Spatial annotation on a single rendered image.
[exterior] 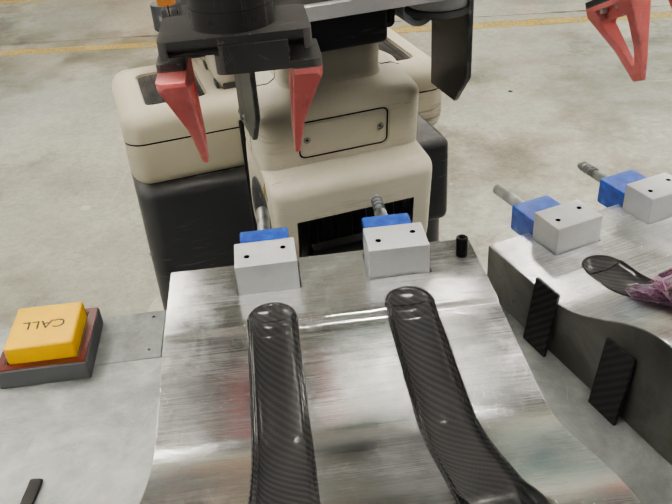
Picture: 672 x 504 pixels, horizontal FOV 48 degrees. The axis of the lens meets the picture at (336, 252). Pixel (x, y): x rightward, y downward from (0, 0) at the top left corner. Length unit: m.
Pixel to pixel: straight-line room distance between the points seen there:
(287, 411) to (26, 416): 0.26
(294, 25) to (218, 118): 0.70
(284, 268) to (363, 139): 0.43
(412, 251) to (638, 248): 0.23
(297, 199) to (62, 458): 0.46
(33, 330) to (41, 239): 1.89
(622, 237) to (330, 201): 0.39
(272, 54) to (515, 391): 0.28
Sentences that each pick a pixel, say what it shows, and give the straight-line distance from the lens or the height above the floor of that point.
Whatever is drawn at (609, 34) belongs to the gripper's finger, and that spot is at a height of 1.02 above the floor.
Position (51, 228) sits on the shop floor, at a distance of 2.66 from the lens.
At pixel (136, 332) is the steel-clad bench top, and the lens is 0.75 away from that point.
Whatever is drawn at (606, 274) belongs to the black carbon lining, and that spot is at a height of 0.85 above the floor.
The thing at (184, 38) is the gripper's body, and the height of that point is 1.10.
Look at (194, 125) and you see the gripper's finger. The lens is 0.55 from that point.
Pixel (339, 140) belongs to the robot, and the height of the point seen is 0.83.
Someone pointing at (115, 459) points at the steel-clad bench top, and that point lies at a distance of 0.64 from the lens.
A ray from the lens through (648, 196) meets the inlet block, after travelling 0.78.
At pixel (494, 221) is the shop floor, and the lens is 2.41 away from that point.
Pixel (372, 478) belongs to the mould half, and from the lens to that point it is 0.45.
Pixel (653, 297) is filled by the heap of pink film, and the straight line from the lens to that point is 0.65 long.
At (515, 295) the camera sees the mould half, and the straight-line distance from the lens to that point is 0.71.
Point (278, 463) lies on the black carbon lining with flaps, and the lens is 0.49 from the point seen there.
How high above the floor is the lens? 1.25
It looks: 33 degrees down
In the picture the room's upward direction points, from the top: 4 degrees counter-clockwise
